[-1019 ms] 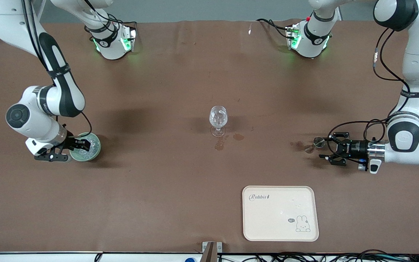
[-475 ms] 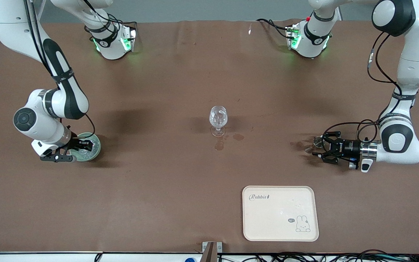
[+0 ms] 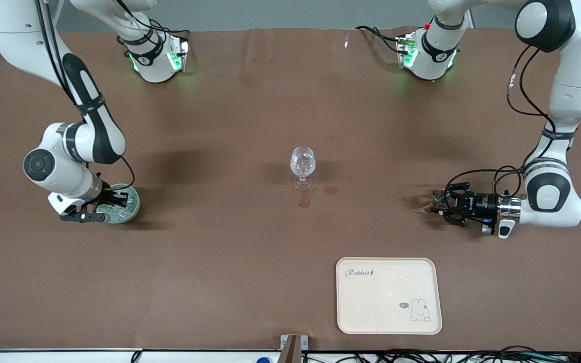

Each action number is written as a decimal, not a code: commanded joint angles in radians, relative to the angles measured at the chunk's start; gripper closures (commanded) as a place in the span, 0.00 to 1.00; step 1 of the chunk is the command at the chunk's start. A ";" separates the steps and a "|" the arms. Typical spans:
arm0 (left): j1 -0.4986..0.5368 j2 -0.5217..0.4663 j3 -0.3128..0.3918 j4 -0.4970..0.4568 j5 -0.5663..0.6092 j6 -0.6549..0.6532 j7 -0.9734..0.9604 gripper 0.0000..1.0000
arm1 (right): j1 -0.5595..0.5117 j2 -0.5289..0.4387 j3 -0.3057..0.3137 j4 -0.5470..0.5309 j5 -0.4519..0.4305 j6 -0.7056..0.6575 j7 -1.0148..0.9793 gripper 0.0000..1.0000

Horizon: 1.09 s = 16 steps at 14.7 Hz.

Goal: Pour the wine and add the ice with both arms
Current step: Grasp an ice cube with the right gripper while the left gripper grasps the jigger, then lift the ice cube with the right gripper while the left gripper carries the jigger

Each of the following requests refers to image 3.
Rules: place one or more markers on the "green ceramic bowl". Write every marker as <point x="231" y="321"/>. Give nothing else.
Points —
<point x="135" y="204"/>

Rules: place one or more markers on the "grey metal bracket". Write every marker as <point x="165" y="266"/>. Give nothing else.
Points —
<point x="304" y="343"/>

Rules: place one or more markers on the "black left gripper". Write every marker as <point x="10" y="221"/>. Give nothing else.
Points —
<point x="481" y="203"/>

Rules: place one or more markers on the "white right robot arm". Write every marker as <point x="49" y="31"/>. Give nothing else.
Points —
<point x="13" y="30"/>

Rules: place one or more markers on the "blue bottle cap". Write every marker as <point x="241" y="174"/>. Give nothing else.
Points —
<point x="264" y="360"/>

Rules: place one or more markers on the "cream rabbit print tray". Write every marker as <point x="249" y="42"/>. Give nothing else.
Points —
<point x="371" y="302"/>

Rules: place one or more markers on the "brown camera post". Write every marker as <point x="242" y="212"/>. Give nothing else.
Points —
<point x="290" y="354"/>

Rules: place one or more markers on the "clear ice cubes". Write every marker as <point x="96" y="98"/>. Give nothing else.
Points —
<point x="121" y="215"/>

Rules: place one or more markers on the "metal jigger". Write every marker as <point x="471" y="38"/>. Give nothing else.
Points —
<point x="438" y="199"/>

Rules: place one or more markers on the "brown table cover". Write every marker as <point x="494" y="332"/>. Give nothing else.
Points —
<point x="220" y="126"/>

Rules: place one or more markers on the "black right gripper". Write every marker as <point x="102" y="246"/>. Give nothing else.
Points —
<point x="106" y="195"/>

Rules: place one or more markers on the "clear wine glass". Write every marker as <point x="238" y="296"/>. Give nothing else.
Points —
<point x="303" y="162"/>

